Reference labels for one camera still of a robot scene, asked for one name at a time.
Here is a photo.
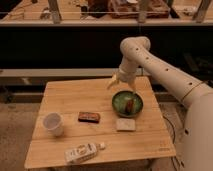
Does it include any white milk carton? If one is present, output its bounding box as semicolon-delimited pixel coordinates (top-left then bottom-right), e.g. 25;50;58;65
65;142;106;164

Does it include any long grey bench rail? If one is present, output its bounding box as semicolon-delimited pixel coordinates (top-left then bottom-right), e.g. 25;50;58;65
0;67;158;79

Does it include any green round bowl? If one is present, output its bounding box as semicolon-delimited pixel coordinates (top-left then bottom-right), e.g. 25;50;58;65
112;90;143;118

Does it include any wooden folding table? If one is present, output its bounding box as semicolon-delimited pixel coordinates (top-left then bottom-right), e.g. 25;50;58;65
25;77;176;169

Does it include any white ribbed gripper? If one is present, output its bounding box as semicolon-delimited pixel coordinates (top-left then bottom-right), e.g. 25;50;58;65
107;68;137;94

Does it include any black cable on floor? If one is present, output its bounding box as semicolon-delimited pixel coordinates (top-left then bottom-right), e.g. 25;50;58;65
162;113;183;171

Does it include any dark red pepper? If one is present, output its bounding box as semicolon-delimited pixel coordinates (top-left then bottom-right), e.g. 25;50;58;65
125;99;134;114

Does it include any white sponge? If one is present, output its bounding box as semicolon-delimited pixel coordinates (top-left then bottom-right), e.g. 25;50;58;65
116;118;136;131

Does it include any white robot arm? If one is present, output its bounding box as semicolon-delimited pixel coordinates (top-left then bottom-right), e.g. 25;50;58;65
108;36;213;171

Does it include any white plastic cup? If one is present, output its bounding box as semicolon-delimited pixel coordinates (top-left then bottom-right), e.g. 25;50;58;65
43;113;63;137

